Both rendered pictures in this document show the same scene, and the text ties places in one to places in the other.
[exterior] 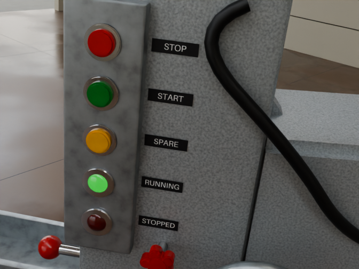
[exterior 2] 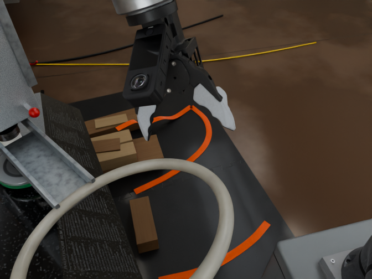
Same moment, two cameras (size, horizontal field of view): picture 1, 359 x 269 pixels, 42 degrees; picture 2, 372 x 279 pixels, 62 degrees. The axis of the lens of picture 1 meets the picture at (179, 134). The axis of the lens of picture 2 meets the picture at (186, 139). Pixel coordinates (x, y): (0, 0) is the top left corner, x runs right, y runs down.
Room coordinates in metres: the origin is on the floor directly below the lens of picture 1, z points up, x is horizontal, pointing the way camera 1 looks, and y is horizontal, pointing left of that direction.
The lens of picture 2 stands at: (0.80, 0.96, 1.79)
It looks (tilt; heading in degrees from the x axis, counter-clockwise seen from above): 46 degrees down; 217
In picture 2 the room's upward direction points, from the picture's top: straight up
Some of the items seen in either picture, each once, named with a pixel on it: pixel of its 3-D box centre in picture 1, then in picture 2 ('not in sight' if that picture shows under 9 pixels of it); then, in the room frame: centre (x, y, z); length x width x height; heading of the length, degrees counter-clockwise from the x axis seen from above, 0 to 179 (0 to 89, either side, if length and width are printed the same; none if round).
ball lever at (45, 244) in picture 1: (65, 250); (30, 109); (0.50, 0.13, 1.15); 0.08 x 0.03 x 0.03; 84
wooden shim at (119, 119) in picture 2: not in sight; (110, 121); (-0.29, -0.59, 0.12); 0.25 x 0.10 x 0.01; 144
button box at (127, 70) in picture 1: (103, 134); (9, 39); (0.45, 0.08, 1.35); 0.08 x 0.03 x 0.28; 84
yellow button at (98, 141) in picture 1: (99, 140); not in sight; (0.43, 0.08, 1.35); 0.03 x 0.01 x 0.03; 84
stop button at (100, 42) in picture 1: (101, 42); not in sight; (0.43, 0.08, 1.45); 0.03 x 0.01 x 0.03; 84
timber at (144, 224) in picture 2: not in sight; (143, 223); (0.20, 0.20, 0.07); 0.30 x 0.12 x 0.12; 52
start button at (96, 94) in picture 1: (100, 93); not in sight; (0.43, 0.08, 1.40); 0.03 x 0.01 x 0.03; 84
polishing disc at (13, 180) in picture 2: not in sight; (24, 162); (0.56, 0.00, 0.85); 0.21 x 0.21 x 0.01
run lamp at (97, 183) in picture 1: (98, 182); not in sight; (0.44, 0.08, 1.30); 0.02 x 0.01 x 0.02; 84
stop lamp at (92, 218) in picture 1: (96, 221); not in sight; (0.44, 0.08, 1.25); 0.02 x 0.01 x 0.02; 84
